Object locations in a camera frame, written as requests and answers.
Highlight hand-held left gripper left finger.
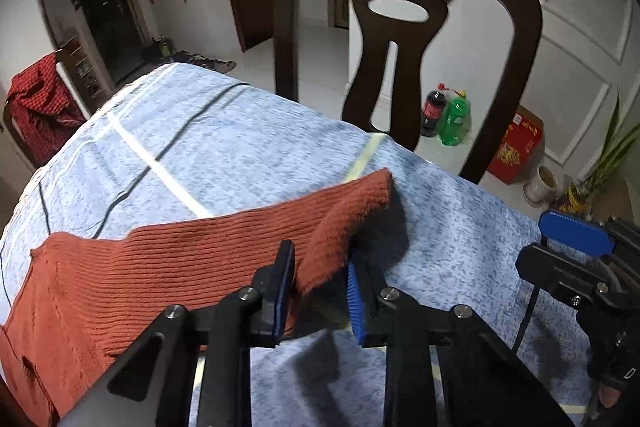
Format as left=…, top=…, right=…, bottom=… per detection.
left=57, top=239, right=296, bottom=427

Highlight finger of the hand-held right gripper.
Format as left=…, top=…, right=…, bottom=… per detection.
left=539, top=209, right=617, bottom=256
left=516, top=244, right=617, bottom=309

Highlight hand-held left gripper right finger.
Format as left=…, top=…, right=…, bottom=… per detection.
left=346, top=260, right=576, bottom=427

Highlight rust knit sweater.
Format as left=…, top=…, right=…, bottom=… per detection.
left=0, top=167, right=393, bottom=427

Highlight person's right hand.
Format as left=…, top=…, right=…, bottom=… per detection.
left=596, top=384, right=622, bottom=409

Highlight white ceramic pot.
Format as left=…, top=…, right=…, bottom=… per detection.
left=523, top=164, right=559, bottom=206

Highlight green potted plant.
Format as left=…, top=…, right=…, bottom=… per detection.
left=555, top=91, right=640, bottom=219

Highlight red cardboard box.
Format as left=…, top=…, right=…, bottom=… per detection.
left=486, top=105, right=545, bottom=185

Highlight green plastic bottle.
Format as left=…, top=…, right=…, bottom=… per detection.
left=439, top=90, right=472, bottom=148

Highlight blue checked blanket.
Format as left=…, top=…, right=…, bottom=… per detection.
left=0, top=63, right=601, bottom=427

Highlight cola bottle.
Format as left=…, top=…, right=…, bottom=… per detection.
left=420, top=83, right=449, bottom=138

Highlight dark wooden chair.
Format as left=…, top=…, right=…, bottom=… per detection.
left=2, top=47, right=87, bottom=168
left=272, top=0, right=544, bottom=185

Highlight shoes on floor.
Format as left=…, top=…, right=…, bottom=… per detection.
left=142, top=36, right=237, bottom=74

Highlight shoe rack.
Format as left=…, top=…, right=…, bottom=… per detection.
left=56, top=27, right=110, bottom=104

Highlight red checked cloth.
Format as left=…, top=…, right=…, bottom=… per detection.
left=5, top=54, right=87, bottom=164

